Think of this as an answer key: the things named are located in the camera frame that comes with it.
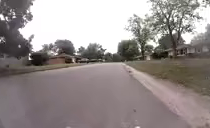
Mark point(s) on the group of trees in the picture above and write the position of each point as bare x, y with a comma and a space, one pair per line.
93, 51

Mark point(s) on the round dark tree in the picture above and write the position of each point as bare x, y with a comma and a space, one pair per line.
128, 49

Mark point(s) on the grey asphalt road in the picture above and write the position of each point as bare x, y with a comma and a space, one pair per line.
93, 93

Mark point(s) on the red brick house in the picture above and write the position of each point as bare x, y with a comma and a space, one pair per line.
58, 60

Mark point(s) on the thin sparse tree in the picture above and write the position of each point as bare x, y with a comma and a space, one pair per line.
142, 31

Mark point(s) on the grass lawn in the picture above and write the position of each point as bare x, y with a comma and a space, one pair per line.
33, 69

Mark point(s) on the grass verge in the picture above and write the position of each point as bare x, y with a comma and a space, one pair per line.
179, 71

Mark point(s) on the pale house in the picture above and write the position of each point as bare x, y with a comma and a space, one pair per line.
183, 50

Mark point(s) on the tall sparse tree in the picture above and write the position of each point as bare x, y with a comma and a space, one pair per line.
173, 20

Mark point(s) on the pale concrete gutter strip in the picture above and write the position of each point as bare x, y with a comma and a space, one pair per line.
179, 100

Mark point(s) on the grey house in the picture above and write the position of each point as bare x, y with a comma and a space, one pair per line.
6, 60

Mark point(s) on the large dark tree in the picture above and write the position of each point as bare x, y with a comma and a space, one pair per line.
9, 30

